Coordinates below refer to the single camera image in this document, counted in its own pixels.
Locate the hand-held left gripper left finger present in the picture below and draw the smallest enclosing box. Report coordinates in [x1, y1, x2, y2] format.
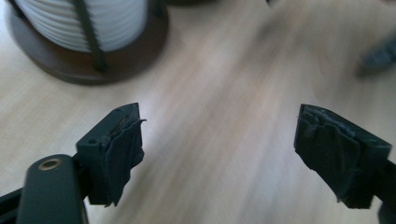
[75, 102, 148, 207]

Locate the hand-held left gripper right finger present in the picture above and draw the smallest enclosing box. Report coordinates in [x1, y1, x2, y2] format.
[293, 103, 393, 210]

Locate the brown double cup holder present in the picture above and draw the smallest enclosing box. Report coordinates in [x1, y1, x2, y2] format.
[6, 0, 219, 86]

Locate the stack of white cups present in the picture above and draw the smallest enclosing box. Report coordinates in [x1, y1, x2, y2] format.
[13, 0, 149, 53]

